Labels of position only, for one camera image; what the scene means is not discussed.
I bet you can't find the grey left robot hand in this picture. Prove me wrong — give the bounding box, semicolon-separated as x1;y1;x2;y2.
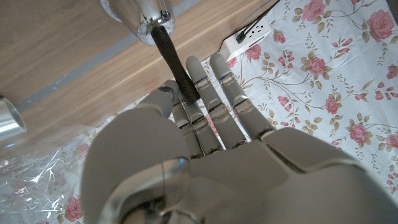
80;52;398;224

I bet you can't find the black power strip cable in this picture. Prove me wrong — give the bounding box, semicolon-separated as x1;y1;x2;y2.
236;0;280;44

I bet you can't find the white power strip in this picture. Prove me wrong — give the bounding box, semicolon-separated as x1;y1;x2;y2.
219;17;273;63

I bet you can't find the silver cup with black handle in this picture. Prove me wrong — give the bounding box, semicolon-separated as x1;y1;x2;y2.
99;0;200;104

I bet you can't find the transparent cling film sheet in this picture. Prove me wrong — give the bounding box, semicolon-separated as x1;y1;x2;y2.
0;124;94;224

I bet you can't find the floral backdrop cloth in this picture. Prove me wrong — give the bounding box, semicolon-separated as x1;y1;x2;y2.
0;0;398;224

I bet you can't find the silver cling film roll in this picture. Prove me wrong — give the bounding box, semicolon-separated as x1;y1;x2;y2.
0;96;27;142

